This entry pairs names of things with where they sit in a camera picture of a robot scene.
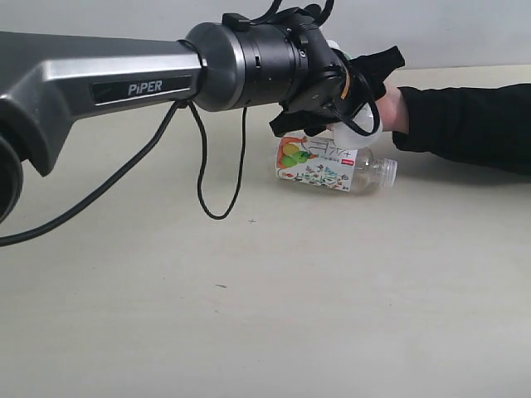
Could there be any white green label bottle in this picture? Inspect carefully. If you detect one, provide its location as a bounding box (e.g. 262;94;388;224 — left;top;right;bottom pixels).
326;41;382;149

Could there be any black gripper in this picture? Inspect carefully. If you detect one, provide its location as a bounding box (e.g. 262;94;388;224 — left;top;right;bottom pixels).
269;12;405;137

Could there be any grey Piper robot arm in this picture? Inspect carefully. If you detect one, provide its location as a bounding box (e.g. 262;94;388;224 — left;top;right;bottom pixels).
1;4;405;216

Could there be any black cable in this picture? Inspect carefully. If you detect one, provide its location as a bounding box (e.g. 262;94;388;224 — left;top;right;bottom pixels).
0;0;382;248

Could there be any person's open right hand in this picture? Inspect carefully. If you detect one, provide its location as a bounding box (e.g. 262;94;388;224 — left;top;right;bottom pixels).
376;83;409;134

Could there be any black sleeved right forearm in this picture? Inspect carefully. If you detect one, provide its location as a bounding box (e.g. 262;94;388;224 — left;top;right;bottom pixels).
392;83;530;175

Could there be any clear tea bottle fruit label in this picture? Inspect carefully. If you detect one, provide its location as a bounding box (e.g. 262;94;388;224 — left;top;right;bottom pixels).
275;134;397;195

